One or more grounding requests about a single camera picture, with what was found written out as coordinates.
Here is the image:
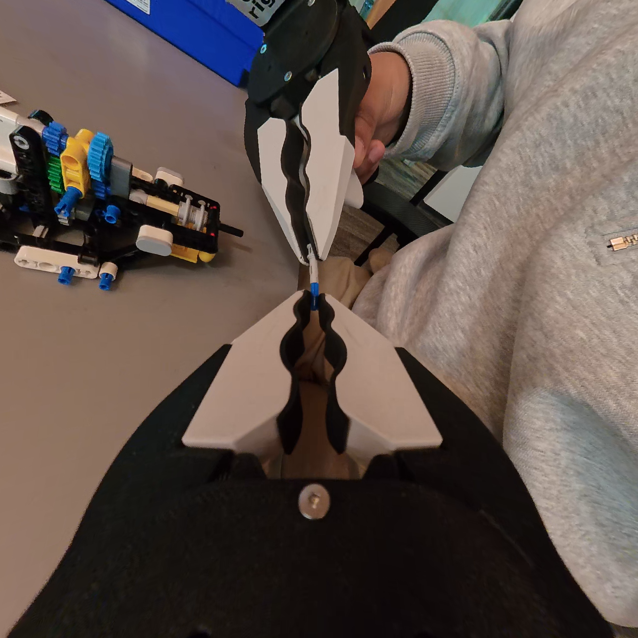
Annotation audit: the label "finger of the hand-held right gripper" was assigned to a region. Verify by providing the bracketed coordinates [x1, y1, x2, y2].
[298, 67, 357, 262]
[257, 116, 314, 266]

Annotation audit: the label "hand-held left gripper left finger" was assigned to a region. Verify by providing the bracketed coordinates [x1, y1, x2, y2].
[181, 290, 307, 458]

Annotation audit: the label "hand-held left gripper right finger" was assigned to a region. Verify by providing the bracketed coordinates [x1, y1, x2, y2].
[318, 293, 444, 467]

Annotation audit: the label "multicoloured lego model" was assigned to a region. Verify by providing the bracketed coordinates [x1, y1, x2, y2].
[0, 109, 245, 292]

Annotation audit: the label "person's right forearm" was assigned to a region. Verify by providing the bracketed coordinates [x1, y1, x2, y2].
[368, 0, 638, 170]

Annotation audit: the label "person's right hand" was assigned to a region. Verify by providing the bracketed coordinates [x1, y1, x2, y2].
[354, 50, 414, 185]

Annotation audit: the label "black chair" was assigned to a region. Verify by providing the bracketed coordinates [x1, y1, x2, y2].
[329, 169, 454, 260]

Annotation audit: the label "blue plastic box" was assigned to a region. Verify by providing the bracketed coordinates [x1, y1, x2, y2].
[105, 0, 265, 88]

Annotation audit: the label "beige pants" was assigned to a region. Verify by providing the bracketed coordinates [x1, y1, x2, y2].
[269, 252, 399, 479]

